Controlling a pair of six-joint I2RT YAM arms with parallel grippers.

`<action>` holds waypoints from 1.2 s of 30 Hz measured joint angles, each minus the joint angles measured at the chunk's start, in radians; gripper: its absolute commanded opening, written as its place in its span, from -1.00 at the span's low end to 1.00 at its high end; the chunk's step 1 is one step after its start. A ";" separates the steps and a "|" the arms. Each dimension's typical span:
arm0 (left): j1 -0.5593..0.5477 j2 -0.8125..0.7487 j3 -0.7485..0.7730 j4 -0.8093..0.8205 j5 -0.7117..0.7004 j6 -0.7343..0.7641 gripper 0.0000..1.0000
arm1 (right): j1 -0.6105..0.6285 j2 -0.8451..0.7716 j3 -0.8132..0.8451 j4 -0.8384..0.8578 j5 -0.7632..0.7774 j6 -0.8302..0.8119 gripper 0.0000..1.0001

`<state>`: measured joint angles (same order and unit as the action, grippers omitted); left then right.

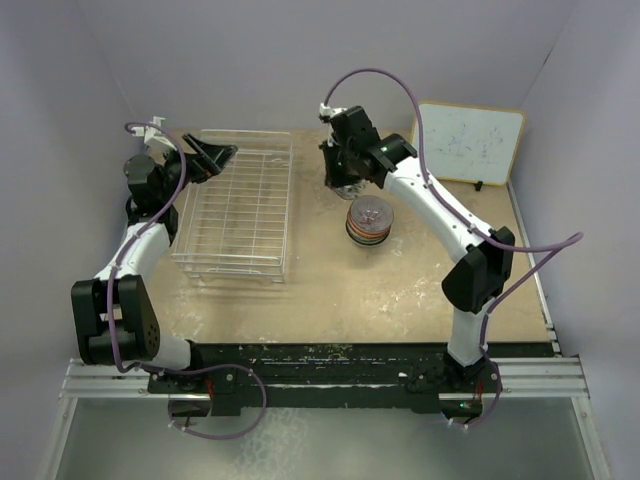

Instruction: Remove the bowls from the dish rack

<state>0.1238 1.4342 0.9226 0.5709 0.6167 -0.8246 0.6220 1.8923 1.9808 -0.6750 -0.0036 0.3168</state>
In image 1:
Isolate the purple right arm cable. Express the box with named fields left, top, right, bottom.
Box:
left=322, top=68, right=585, bottom=430

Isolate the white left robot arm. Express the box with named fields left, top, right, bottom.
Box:
left=71, top=134, right=237, bottom=392

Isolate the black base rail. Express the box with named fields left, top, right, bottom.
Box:
left=149, top=343, right=502, bottom=416

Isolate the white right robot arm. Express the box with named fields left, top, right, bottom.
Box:
left=319, top=104, right=515, bottom=391

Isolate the aluminium frame rail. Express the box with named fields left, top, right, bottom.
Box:
left=38, top=358, right=610, bottom=479

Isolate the white wire dish rack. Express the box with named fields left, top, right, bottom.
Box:
left=171, top=129, right=293, bottom=283

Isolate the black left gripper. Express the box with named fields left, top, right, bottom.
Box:
left=158, top=134, right=235, bottom=205

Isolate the blue floral bowl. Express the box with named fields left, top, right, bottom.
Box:
left=347, top=232, right=389, bottom=247

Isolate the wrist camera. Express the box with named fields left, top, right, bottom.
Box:
left=131, top=116, right=174, bottom=151
left=318, top=103, right=346, bottom=124

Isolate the grey striped bowl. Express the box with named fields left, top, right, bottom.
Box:
left=348, top=195, right=394, bottom=234

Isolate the pink patterned bowl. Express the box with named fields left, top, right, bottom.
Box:
left=331, top=182, right=366, bottom=201

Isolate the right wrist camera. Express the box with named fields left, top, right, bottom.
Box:
left=318, top=103, right=346, bottom=124

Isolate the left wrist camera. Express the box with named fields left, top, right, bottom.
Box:
left=131, top=116, right=174, bottom=151

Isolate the yellow framed whiteboard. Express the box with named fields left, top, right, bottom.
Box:
left=411, top=102, right=526, bottom=186

